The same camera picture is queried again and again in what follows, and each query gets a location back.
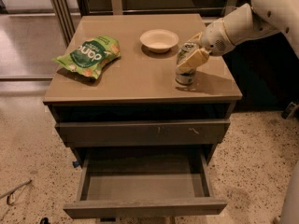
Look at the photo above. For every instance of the grey drawer cabinet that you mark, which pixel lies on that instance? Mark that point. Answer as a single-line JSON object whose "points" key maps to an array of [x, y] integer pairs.
{"points": [[141, 85]]}

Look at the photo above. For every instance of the closed grey top drawer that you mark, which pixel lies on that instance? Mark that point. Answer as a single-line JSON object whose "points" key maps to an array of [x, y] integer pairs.
{"points": [[143, 133]]}

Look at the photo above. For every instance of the silver green 7up can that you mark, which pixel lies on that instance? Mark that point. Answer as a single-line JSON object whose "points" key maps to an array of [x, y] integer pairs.
{"points": [[186, 79]]}

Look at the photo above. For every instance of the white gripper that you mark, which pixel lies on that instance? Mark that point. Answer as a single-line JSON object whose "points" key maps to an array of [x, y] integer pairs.
{"points": [[215, 40]]}

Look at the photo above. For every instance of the open middle drawer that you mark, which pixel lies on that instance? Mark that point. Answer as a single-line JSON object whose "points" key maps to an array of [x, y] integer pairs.
{"points": [[144, 182]]}

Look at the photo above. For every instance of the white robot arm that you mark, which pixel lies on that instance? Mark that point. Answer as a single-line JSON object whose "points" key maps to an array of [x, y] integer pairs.
{"points": [[260, 18]]}

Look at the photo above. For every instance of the white paper bowl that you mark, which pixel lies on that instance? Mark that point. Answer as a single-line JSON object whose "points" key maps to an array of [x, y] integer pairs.
{"points": [[159, 40]]}

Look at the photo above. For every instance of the green chip bag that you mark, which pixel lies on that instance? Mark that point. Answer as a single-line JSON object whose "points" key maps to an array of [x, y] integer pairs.
{"points": [[91, 56]]}

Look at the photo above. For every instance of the dark object by wall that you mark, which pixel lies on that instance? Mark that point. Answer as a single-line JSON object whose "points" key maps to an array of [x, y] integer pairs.
{"points": [[290, 110]]}

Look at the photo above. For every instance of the blue cabinet caster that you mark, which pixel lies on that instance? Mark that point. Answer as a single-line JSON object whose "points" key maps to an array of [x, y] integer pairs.
{"points": [[75, 164]]}

